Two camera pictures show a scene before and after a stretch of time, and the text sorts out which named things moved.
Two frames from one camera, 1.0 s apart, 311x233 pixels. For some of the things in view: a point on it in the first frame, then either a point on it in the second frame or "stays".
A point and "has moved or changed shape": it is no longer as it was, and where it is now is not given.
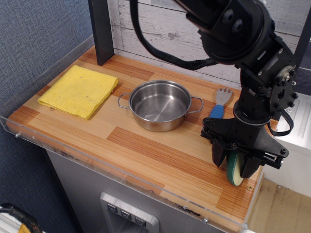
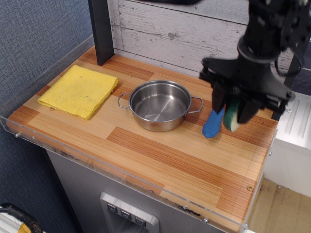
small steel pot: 160,105 stays
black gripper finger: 218,154 to 218,95
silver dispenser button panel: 120,217 stays
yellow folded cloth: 80,92 stays
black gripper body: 247,136 to 247,78
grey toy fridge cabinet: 83,185 stays
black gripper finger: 248,166 to 247,109
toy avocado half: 233,168 has moved or changed shape
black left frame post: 102,29 stays
